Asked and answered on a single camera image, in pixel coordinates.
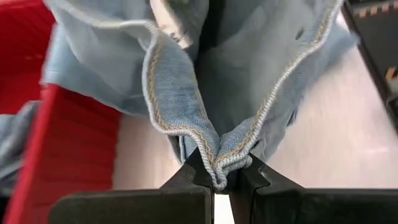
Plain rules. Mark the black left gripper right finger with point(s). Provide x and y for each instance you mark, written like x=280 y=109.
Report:
x=295 y=207

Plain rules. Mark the red plastic laundry bin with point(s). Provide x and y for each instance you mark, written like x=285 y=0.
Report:
x=71 y=149

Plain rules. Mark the blue striped shirt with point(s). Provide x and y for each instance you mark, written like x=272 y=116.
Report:
x=15 y=146

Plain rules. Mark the light blue jeans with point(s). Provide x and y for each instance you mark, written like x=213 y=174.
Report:
x=174 y=93

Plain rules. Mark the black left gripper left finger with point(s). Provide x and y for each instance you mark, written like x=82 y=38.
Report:
x=133 y=207

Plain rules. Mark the black mat orange stripes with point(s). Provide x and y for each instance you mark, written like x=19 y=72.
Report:
x=376 y=37

